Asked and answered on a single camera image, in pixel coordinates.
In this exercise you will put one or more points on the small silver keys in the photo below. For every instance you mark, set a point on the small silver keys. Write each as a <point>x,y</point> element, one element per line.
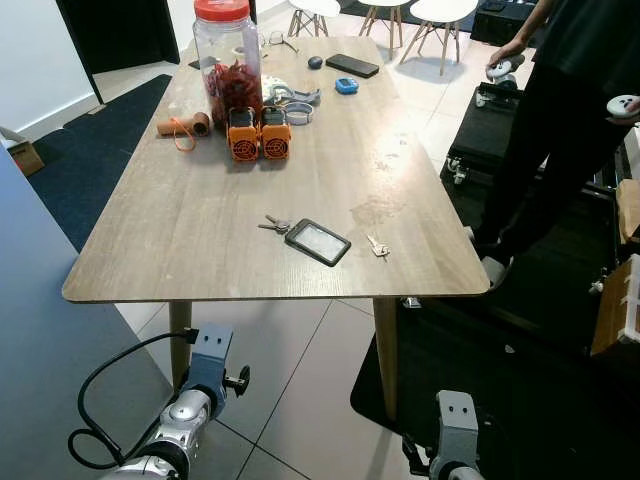
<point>377,246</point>

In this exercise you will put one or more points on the black card holder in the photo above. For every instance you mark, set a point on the black card holder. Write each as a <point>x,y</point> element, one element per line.
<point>318,243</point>

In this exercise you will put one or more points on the silver key bunch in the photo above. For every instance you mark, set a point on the silver key bunch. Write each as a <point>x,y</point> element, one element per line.
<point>274,225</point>

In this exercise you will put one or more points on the light wooden table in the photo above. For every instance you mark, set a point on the light wooden table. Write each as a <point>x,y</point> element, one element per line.
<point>300,190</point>

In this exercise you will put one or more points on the orange and black fan unit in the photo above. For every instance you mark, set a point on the orange and black fan unit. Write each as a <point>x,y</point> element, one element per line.
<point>276,138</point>
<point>243,140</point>

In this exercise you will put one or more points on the wooden crate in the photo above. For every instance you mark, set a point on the wooden crate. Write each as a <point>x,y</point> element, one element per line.
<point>618,300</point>

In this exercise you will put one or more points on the dark blue rug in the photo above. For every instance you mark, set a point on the dark blue rug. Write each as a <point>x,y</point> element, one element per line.
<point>95,150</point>

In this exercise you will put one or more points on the grey tape roll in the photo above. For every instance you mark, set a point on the grey tape roll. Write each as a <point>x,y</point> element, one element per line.
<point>287,112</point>

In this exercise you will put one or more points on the grey metal tool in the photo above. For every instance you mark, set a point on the grey metal tool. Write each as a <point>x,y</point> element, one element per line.
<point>300,96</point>

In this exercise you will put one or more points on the brown cardboard box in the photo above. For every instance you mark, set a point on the brown cardboard box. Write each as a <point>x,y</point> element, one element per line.
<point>22,155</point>

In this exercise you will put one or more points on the small blue tape measure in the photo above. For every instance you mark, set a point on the small blue tape measure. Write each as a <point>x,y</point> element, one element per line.
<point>346,86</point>

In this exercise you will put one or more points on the clear jar with red lid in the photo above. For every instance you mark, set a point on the clear jar with red lid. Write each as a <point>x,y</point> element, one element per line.
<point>228,55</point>

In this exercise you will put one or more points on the small dark round object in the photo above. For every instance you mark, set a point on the small dark round object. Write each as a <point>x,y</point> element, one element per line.
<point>315,62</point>

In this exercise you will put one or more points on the black hard case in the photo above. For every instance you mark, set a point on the black hard case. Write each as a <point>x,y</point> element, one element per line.
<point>485,130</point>

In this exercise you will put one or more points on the black smartphone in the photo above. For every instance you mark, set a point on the black smartphone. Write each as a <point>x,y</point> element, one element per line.
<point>352,66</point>

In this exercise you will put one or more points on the person in black clothes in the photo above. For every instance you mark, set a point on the person in black clothes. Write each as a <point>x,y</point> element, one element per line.
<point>560,130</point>

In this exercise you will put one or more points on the white handheld controller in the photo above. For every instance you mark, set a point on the white handheld controller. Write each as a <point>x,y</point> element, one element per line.
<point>503,69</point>
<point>624,106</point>

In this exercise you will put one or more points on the dark door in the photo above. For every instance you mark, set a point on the dark door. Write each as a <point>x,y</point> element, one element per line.
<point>115,30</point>

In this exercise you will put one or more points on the white chair with wooden legs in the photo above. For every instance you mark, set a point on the white chair with wooden legs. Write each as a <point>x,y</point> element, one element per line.
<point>440,10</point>
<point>382,4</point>
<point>315,6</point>

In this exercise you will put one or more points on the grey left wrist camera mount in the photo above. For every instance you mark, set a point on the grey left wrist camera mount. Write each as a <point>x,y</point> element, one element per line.
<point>210,355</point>

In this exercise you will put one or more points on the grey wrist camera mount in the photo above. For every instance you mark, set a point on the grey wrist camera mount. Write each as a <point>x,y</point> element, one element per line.
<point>458,425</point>
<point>210,355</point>

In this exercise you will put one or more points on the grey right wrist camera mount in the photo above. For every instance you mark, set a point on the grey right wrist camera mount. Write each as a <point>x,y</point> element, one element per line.
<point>458,425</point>

